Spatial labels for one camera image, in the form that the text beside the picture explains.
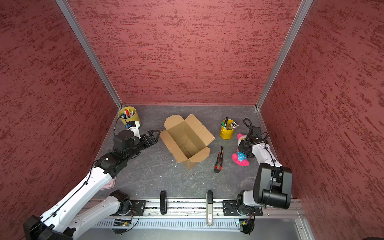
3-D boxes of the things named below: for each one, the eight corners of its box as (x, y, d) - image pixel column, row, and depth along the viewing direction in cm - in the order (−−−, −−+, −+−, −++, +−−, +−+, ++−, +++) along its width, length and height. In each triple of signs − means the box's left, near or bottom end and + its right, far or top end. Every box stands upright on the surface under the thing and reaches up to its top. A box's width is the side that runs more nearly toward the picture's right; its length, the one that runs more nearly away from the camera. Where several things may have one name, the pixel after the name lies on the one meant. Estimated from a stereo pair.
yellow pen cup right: (220, 141, 102) (224, 126, 88) (219, 129, 109) (222, 113, 95) (232, 142, 102) (238, 126, 88) (230, 129, 109) (235, 113, 95)
